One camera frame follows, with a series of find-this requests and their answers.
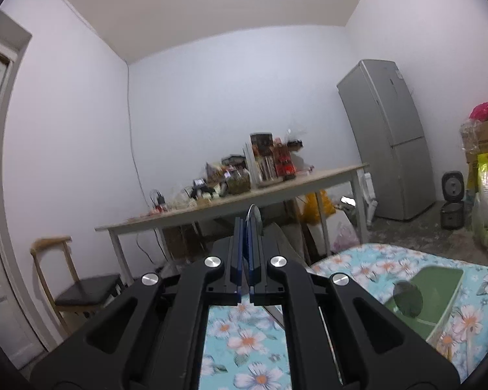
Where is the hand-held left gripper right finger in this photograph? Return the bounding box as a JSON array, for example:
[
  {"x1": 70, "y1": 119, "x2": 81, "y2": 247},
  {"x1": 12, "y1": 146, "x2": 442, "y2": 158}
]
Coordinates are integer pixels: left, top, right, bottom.
[{"x1": 244, "y1": 217, "x2": 461, "y2": 390}]

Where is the black rice cooker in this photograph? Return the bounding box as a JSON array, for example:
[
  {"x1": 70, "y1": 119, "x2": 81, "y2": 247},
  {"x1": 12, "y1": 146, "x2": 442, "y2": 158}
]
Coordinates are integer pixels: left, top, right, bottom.
[{"x1": 440, "y1": 171, "x2": 468, "y2": 230}]

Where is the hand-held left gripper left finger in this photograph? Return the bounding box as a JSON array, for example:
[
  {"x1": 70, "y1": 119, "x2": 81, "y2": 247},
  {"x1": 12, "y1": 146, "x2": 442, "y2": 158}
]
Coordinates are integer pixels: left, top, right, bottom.
[{"x1": 30, "y1": 217, "x2": 245, "y2": 390}]

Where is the silver refrigerator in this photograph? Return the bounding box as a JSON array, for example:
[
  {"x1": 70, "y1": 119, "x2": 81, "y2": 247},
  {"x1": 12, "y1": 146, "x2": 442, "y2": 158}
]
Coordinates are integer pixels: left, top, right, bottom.
[{"x1": 337, "y1": 59, "x2": 437, "y2": 221}]

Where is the floral blue blanket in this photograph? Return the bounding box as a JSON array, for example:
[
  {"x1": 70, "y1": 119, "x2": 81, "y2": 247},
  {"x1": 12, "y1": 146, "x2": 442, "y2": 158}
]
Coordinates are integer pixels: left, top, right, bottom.
[{"x1": 198, "y1": 243, "x2": 488, "y2": 390}]

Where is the glass jar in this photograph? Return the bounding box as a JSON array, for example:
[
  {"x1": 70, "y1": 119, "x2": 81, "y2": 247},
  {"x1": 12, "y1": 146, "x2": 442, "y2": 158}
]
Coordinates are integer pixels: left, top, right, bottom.
[{"x1": 226, "y1": 168, "x2": 251, "y2": 195}]

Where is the red snack package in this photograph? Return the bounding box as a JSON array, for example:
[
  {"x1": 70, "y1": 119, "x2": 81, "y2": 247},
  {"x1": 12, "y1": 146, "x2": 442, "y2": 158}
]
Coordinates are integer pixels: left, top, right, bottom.
[{"x1": 272, "y1": 142, "x2": 297, "y2": 180}]

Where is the green perforated utensil holder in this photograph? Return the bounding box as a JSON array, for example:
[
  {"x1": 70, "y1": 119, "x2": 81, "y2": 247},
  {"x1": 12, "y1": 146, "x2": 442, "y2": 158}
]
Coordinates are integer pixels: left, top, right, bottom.
[{"x1": 384, "y1": 266, "x2": 464, "y2": 344}]

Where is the clear plastic container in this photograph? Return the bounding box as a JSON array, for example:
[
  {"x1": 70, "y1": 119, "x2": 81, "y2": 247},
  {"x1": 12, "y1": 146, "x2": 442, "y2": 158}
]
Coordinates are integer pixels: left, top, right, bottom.
[{"x1": 244, "y1": 142, "x2": 278, "y2": 188}]

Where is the dark printed box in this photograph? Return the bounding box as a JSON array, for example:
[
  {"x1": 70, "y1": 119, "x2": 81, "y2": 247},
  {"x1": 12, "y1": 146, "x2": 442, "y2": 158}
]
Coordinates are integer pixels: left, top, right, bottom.
[{"x1": 250, "y1": 132, "x2": 276, "y2": 157}]

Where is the thin wall cable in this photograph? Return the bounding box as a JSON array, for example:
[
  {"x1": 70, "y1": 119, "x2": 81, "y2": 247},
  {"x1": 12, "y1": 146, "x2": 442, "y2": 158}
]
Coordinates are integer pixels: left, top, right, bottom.
[{"x1": 126, "y1": 63, "x2": 156, "y2": 196}]

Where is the long wooden table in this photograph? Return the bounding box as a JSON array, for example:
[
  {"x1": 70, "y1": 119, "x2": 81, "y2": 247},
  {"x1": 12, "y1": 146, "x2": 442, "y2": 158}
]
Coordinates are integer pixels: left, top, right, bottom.
[{"x1": 95, "y1": 163, "x2": 371, "y2": 289}]

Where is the wooden chair with dark seat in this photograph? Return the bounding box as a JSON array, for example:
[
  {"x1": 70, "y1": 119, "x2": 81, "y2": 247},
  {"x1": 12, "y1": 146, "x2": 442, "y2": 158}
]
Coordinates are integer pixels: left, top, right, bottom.
[{"x1": 30, "y1": 236, "x2": 125, "y2": 334}]

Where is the pale pink plastic bag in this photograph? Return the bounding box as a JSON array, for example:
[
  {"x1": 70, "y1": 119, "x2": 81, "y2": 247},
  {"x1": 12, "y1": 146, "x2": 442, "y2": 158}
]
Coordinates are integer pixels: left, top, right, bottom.
[{"x1": 331, "y1": 221, "x2": 361, "y2": 253}]

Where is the yellow plastic bag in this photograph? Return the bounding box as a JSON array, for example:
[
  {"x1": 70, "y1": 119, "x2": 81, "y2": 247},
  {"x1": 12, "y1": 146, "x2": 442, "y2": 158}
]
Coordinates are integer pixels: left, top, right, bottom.
[{"x1": 303, "y1": 190, "x2": 336, "y2": 225}]

